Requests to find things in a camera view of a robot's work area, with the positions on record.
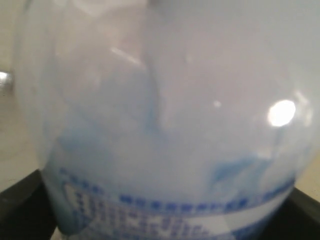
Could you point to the blue soap pump bottle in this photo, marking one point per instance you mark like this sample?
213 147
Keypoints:
169 119

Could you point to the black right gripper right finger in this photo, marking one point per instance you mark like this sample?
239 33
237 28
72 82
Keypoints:
297 219

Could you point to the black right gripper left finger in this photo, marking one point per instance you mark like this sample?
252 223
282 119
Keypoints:
25 210

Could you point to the round stainless steel plate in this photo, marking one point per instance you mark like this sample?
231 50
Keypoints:
7 82

